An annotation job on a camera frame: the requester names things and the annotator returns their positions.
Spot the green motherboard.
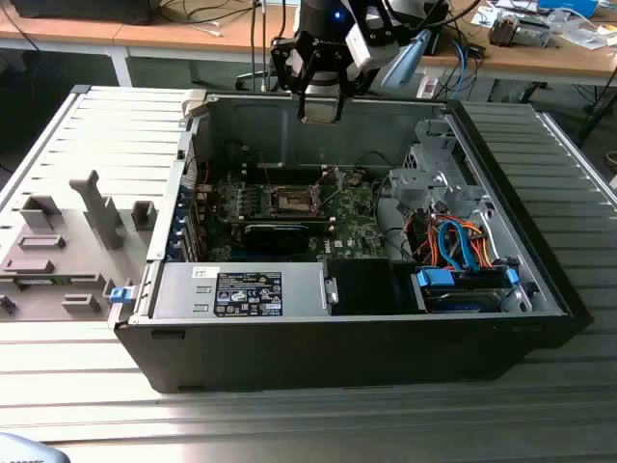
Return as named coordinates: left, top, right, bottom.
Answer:
left=191, top=166, right=392, bottom=264

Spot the silver power supply unit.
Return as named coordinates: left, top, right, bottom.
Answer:
left=148, top=262, right=335, bottom=320

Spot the silver CPU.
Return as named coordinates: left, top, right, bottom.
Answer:
left=302, top=94, right=341, bottom=125

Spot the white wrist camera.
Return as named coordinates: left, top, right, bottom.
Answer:
left=344, top=4, right=402, bottom=73

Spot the black PC case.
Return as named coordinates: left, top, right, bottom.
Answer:
left=109, top=90, right=594, bottom=395

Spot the grey parts rack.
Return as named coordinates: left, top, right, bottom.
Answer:
left=0, top=168, right=161, bottom=323

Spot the wire locking lever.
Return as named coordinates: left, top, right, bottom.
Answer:
left=320, top=184, right=345, bottom=209
left=257, top=150, right=272, bottom=190

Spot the silver drive cage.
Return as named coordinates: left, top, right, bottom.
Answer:
left=388, top=118, right=497, bottom=223

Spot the grey rounded object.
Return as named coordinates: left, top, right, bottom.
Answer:
left=0, top=432, right=67, bottom=463

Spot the silver CPU cooler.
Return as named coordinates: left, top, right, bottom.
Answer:
left=488, top=12, right=553, bottom=49

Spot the hard disk in blue carrier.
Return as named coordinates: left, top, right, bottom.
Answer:
left=410, top=267, right=524, bottom=315

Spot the orange wire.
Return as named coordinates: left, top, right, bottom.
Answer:
left=460, top=220, right=496, bottom=270
left=408, top=219, right=438, bottom=259

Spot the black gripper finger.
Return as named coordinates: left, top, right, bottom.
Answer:
left=269, top=37, right=310, bottom=124
left=333, top=69, right=382, bottom=123

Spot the clear plastic bag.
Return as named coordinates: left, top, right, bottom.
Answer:
left=553, top=16, right=609, bottom=50

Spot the blue wire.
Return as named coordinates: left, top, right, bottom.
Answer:
left=435, top=219, right=459, bottom=274
left=450, top=219, right=478, bottom=275

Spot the CPU socket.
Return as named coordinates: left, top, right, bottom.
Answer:
left=265, top=183, right=323, bottom=218

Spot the blue box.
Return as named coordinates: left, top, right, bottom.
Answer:
left=537, top=0, right=600, bottom=14

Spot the wooden desk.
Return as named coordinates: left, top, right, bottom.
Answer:
left=414, top=0, right=617, bottom=78
left=0, top=0, right=300, bottom=89

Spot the graphics card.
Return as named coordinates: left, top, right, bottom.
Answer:
left=242, top=221, right=312, bottom=255

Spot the black equipment box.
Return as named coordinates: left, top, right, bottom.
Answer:
left=9, top=0, right=158, bottom=26

